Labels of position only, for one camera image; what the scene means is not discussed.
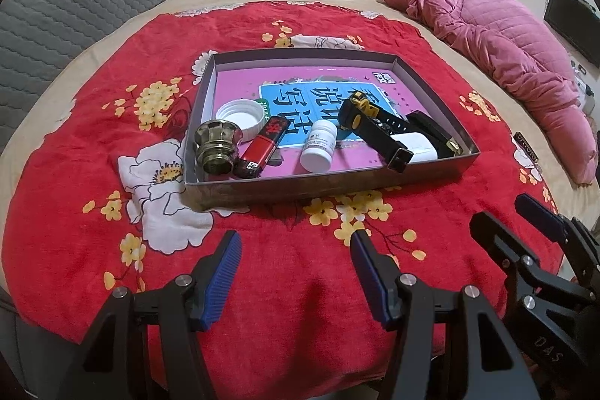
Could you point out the black and gold lipstick tube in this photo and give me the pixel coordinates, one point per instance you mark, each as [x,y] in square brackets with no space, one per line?
[431,128]

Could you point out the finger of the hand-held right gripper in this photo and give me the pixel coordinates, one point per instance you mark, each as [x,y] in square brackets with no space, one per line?
[497,240]
[539,210]

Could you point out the pink book with blue label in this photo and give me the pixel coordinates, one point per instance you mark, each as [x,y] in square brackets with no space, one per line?
[234,86]

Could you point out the red lighter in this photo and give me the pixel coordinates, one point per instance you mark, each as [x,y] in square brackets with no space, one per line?
[262,147]

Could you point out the white jar lid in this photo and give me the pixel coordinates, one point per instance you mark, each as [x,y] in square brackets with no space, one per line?
[241,116]

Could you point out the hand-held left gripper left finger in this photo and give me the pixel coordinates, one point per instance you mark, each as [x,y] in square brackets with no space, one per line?
[222,283]

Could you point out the yellow and black wristwatch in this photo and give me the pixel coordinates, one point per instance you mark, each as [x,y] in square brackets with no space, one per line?
[370,128]

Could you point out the black television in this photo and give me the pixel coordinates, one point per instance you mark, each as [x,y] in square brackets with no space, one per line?
[574,25]

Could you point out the white pill bottle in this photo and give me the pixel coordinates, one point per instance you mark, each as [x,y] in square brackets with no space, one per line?
[318,147]

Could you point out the grey cardboard box tray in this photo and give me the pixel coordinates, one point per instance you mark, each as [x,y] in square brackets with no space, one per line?
[281,191]

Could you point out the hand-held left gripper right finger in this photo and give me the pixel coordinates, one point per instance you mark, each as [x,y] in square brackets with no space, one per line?
[368,283]

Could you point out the red floral blanket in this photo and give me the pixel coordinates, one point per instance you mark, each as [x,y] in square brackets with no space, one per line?
[290,311]

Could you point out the pink quilt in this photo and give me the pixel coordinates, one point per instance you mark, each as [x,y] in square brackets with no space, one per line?
[506,39]

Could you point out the small dark strip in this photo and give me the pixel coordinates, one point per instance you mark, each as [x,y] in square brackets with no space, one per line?
[524,141]

